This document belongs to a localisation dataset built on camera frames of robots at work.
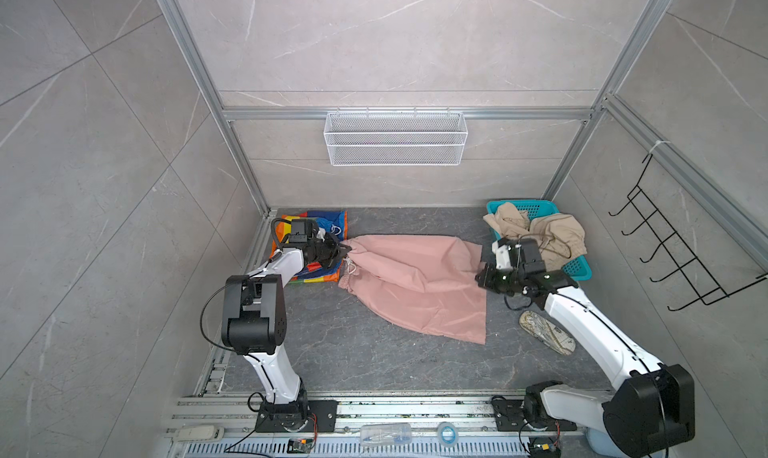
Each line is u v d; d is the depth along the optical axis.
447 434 0.71
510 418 0.73
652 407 0.39
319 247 0.83
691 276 0.62
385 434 0.70
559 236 0.97
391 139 1.00
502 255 0.75
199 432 0.71
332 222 1.09
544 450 0.70
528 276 0.62
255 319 0.50
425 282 0.92
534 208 1.11
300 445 0.70
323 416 0.73
